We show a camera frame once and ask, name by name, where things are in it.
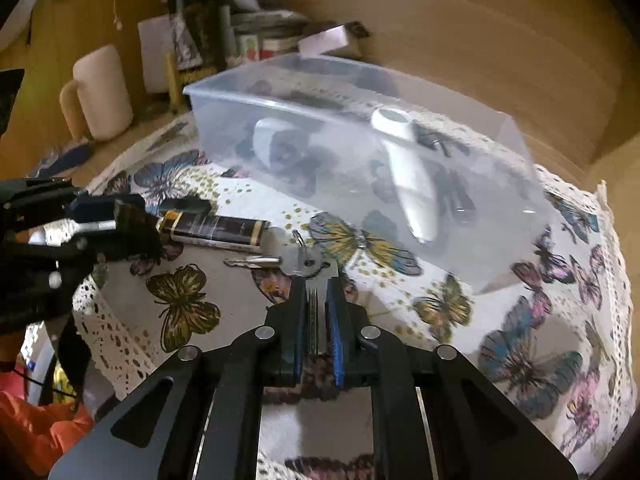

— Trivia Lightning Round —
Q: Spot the small black block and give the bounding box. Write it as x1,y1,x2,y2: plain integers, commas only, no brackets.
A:
159,198,211,216

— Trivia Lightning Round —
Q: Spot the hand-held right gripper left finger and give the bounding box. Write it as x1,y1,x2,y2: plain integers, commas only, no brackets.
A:
47,276,307,480

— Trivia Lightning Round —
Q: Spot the white round plastic object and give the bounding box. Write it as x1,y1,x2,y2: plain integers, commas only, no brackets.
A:
251,117,303,172

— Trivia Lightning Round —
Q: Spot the stack of small boxes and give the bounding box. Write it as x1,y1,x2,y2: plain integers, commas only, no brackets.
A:
227,9,311,65

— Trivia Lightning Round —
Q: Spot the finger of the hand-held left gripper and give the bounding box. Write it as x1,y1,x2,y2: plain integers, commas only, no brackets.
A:
69,194,147,227
75,212,166,265

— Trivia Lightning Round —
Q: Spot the white paper card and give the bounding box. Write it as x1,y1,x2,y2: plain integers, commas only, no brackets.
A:
137,16,177,95

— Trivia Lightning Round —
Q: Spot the dark glass bottle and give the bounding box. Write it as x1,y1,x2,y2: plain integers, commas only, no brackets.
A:
172,0,232,73

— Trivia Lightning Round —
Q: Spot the round-head silver key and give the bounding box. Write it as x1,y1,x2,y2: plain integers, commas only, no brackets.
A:
280,230,325,279

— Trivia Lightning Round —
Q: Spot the butterfly print tablecloth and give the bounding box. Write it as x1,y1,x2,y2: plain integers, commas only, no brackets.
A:
25,110,627,480

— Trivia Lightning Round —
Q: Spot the clear plastic storage box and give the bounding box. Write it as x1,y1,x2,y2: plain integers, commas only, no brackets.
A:
182,54,554,297

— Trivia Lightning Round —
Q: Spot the blue flat object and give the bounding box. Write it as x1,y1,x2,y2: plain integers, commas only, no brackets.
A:
31,141,96,175

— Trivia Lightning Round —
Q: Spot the cream ceramic mug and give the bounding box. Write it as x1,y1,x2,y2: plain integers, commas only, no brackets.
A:
59,44,135,142

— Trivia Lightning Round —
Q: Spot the orange cloth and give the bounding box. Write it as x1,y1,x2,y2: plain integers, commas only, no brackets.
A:
0,355,96,478

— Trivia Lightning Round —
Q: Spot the black and gold lighter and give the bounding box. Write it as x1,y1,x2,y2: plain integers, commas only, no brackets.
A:
156,211,271,253

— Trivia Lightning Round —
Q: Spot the white cardboard box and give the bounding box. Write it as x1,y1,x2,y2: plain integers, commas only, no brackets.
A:
298,21,372,61

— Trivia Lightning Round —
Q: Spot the white bottle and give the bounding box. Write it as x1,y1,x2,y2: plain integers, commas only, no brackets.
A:
370,107,442,244

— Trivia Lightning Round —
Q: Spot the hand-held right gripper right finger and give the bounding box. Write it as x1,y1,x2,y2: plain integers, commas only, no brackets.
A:
326,276,579,480

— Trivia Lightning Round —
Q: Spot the long silver key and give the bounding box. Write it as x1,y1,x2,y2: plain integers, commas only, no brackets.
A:
223,255,285,269

